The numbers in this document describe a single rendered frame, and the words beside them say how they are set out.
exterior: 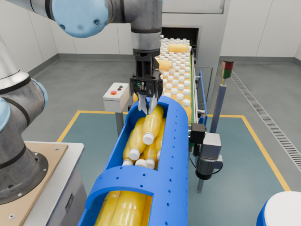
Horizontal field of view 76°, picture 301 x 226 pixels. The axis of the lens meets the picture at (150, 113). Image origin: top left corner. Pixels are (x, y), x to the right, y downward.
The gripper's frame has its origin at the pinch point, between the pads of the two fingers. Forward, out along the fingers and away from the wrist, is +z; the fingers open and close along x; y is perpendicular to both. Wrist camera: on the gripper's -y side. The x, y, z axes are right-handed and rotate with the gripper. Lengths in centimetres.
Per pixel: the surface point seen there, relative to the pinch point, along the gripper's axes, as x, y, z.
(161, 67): -5, -81, 15
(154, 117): 0.7, -9.8, 9.7
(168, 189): 8.9, 22.1, 8.2
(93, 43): -216, -421, 87
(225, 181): 63, -81, 129
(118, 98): -23.9, -38.8, 19.3
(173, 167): 9.7, 14.5, 8.9
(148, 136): -0.1, 0.3, 11.2
